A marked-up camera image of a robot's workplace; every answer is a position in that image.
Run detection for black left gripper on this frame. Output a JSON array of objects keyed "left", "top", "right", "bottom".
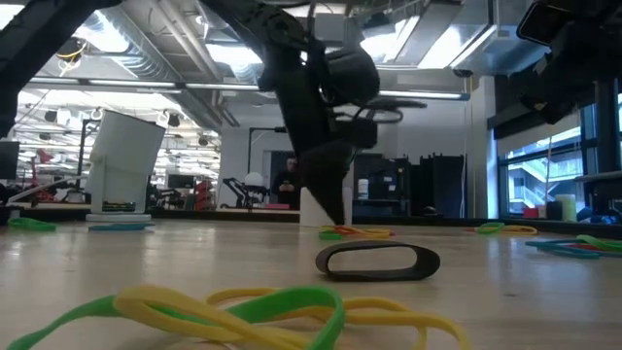
[{"left": 259, "top": 41, "right": 379, "bottom": 226}]

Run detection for yellow rubber band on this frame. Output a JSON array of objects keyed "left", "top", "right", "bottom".
[
  {"left": 349, "top": 227, "right": 394, "bottom": 240},
  {"left": 206, "top": 286, "right": 471, "bottom": 350},
  {"left": 500, "top": 224, "right": 539, "bottom": 237},
  {"left": 112, "top": 284, "right": 317, "bottom": 350}
]

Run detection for wide black rubber band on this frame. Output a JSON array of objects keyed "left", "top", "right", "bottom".
[{"left": 314, "top": 239, "right": 442, "bottom": 283}]

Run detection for far right rubber bands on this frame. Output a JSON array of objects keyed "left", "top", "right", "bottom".
[{"left": 524, "top": 237, "right": 622, "bottom": 261}]

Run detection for white tilted bin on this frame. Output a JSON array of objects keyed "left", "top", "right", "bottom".
[{"left": 85, "top": 109, "right": 167, "bottom": 224}]

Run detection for snake plant in white pot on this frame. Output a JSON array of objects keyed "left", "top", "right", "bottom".
[{"left": 298, "top": 186, "right": 355, "bottom": 228}]

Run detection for person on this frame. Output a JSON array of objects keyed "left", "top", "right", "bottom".
[{"left": 270, "top": 156, "right": 305, "bottom": 211}]

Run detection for black cabinet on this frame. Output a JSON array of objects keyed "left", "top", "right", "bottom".
[{"left": 353, "top": 153, "right": 412, "bottom": 218}]

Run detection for black vertical pole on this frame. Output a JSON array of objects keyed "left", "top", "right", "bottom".
[{"left": 593, "top": 80, "right": 622, "bottom": 215}]

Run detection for black desk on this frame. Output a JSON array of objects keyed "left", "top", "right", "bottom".
[{"left": 572, "top": 169, "right": 622, "bottom": 218}]

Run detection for black folding screen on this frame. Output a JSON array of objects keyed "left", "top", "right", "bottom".
[{"left": 410, "top": 153, "right": 468, "bottom": 219}]

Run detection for pale green cylinder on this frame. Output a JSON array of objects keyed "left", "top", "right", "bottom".
[{"left": 553, "top": 192, "right": 578, "bottom": 223}]

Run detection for small black box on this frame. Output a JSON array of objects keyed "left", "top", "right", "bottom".
[{"left": 544, "top": 199, "right": 564, "bottom": 222}]

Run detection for red machine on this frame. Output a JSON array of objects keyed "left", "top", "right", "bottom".
[{"left": 193, "top": 179, "right": 216, "bottom": 211}]

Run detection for long LED light bar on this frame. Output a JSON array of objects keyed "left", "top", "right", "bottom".
[{"left": 26, "top": 74, "right": 471, "bottom": 102}]

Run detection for grey ceiling box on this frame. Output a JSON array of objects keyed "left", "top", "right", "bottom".
[{"left": 315, "top": 13, "right": 347, "bottom": 44}]

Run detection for black office monitor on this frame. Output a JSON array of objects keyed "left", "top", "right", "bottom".
[{"left": 0, "top": 140, "right": 21, "bottom": 181}]

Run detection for grey rectangular air duct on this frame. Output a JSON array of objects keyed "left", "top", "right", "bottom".
[{"left": 449, "top": 21, "right": 550, "bottom": 78}]

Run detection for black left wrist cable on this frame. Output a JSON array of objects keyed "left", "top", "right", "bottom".
[{"left": 334, "top": 95, "right": 429, "bottom": 125}]

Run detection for black aluminium table frame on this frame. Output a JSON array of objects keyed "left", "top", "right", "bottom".
[{"left": 0, "top": 203, "right": 622, "bottom": 239}]

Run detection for black wall screen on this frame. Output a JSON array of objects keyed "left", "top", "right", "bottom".
[{"left": 166, "top": 173, "right": 197, "bottom": 191}]

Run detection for white lamp cable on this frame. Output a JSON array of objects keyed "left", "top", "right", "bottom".
[{"left": 7, "top": 175, "right": 91, "bottom": 203}]

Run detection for black reel with yellow cable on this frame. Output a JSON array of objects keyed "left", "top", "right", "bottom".
[{"left": 53, "top": 36, "right": 89, "bottom": 79}]

